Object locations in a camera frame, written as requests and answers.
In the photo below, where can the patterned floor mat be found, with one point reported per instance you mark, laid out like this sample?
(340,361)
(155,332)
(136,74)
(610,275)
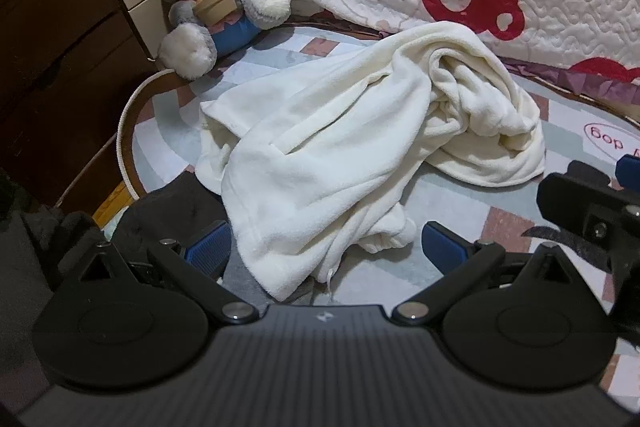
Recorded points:
(475,202)

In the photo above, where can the beige bed base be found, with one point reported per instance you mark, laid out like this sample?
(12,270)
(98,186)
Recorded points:
(575,94)

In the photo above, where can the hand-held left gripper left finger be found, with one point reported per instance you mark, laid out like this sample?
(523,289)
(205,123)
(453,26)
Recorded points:
(207,249)

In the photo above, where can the dark wooden cabinet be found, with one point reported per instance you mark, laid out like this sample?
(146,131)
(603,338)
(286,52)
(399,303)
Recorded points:
(50,32)

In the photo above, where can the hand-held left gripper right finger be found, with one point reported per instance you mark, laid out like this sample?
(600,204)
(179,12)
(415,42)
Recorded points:
(442,244)

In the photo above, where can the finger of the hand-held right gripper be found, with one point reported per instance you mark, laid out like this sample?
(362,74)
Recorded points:
(629,168)
(570,199)

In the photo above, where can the white fleece garment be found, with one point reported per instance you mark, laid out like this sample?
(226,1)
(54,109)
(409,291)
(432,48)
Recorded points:
(325,147)

